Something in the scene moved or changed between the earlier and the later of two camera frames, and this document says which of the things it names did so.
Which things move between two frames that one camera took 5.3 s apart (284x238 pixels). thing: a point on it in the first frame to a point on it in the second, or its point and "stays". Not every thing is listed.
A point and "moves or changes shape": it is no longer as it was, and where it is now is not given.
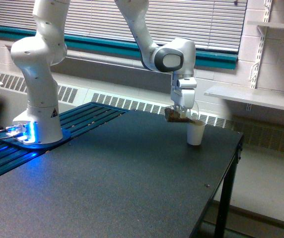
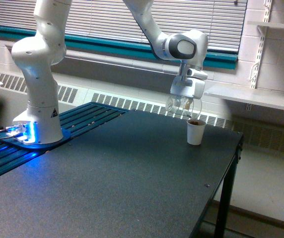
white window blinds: [211, 24] stays
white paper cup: [195, 132] stays
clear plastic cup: [182, 112] moves or changes shape
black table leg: [228, 195] stays
